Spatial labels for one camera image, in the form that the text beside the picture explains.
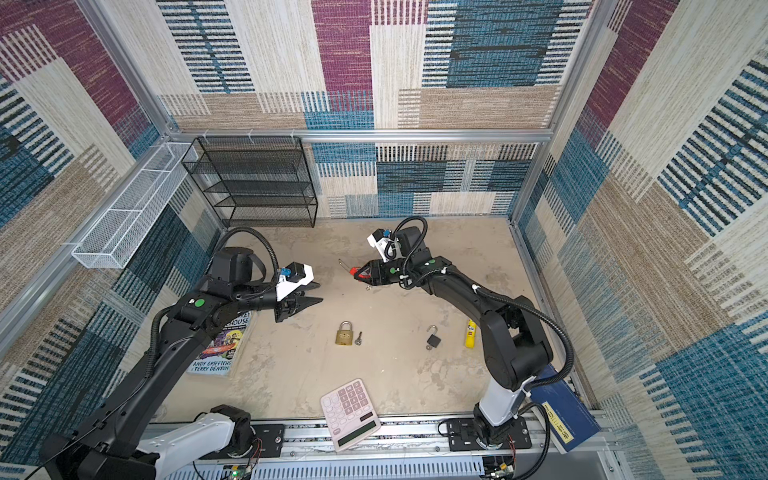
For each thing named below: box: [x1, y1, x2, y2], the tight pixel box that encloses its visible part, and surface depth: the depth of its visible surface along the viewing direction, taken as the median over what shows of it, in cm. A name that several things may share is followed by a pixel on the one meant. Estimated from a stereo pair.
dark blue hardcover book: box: [529, 364, 601, 452], surface depth 76 cm
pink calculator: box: [320, 379, 381, 453], surface depth 77 cm
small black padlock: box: [426, 324, 441, 348], surface depth 91 cm
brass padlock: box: [335, 320, 354, 346], surface depth 93 cm
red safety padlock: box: [349, 259, 385, 286], surface depth 77 cm
